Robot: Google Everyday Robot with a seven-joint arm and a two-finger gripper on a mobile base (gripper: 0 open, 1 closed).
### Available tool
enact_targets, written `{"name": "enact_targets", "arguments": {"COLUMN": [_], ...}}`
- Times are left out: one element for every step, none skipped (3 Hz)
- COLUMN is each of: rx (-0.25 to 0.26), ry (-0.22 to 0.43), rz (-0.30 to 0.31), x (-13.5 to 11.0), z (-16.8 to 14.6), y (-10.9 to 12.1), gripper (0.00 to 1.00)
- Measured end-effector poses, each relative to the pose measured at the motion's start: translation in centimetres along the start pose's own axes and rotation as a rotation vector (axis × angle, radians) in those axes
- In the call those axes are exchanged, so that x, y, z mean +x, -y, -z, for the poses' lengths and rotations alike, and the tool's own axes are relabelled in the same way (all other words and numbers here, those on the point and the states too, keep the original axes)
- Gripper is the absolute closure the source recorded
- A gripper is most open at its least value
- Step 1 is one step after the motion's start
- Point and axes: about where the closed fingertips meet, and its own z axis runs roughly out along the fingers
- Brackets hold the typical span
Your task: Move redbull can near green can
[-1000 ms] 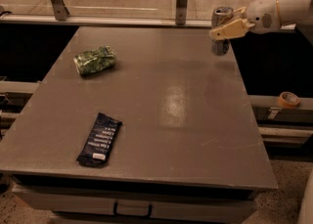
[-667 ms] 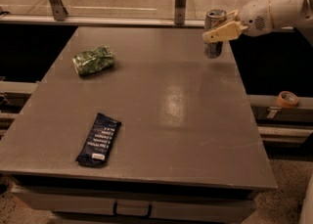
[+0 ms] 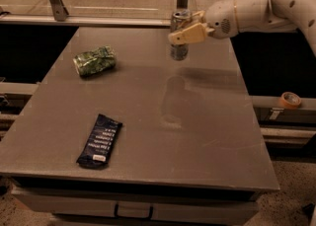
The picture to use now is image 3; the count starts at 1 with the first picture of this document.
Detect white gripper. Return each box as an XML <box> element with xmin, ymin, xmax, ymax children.
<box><xmin>168</xmin><ymin>0</ymin><xmax>238</xmax><ymax>45</ymax></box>

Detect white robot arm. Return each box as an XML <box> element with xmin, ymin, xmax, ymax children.
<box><xmin>168</xmin><ymin>0</ymin><xmax>316</xmax><ymax>54</ymax></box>

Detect black drawer handle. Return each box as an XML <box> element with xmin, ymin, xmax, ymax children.
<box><xmin>114</xmin><ymin>203</ymin><xmax>154</xmax><ymax>220</ymax></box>

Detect crushed green can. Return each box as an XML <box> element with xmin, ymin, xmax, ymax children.
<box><xmin>73</xmin><ymin>45</ymin><xmax>117</xmax><ymax>77</ymax></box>

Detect silver redbull can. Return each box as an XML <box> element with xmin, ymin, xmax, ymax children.
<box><xmin>170</xmin><ymin>9</ymin><xmax>192</xmax><ymax>61</ymax></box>

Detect orange tape roll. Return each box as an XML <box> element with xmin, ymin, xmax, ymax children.
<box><xmin>279</xmin><ymin>92</ymin><xmax>301</xmax><ymax>109</ymax></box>

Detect white table drawer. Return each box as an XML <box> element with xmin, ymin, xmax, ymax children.
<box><xmin>12</xmin><ymin>187</ymin><xmax>258</xmax><ymax>226</ymax></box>

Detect dark blue snack bar wrapper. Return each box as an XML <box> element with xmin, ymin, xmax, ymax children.
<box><xmin>76</xmin><ymin>114</ymin><xmax>122</xmax><ymax>169</ymax></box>

